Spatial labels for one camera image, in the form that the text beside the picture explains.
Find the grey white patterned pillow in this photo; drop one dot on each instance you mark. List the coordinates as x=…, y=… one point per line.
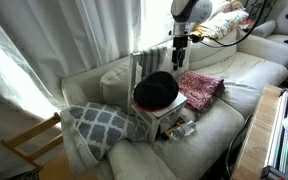
x=90, y=130

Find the white curtain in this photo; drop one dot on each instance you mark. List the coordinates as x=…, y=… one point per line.
x=44, y=41

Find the striped cloth on chair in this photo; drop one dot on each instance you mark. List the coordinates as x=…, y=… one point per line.
x=151, y=59

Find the light wooden table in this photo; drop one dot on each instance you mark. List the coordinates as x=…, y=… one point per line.
x=252, y=156

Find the cream back cushion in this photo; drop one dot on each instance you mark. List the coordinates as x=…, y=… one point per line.
x=114, y=86

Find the cream fabric sofa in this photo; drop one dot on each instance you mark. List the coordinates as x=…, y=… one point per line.
x=245, y=68

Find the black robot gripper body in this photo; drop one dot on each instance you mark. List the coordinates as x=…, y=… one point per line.
x=178, y=53

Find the red patterned folded blanket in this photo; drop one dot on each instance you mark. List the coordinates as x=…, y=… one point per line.
x=200, y=90

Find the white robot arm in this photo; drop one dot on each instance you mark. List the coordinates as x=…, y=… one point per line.
x=185, y=12

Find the clear plastic water bottle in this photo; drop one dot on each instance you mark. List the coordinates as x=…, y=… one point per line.
x=183, y=130

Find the wooden folding chair frame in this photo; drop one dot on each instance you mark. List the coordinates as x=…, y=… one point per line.
x=15, y=143

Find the red sequin hat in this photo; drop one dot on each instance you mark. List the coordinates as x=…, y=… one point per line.
x=151, y=107

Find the yellow black object under chair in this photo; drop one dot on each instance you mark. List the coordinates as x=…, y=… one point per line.
x=166, y=135

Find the dark grey fedora hat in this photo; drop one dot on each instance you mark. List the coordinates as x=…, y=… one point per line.
x=159, y=87

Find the floral cushion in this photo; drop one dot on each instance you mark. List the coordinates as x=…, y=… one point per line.
x=221, y=24

